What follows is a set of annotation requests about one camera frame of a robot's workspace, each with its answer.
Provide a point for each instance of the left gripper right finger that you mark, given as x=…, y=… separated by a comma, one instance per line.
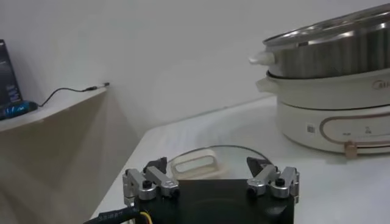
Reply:
x=265, y=178

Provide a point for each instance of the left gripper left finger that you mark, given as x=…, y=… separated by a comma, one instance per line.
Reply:
x=163, y=182

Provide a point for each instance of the glass pot lid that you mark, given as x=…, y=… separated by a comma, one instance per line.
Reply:
x=210, y=153

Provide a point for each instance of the stainless steel steamer basket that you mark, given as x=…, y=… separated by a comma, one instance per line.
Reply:
x=329, y=61

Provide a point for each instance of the white electric cooking pot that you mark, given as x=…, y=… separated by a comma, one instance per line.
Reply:
x=304, y=121

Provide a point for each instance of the white curved side desk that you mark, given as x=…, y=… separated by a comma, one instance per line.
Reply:
x=55, y=108

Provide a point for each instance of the blue computer mouse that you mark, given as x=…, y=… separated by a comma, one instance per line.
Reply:
x=18, y=110

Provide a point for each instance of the black laptop screen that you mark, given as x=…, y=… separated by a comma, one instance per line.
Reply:
x=7, y=79

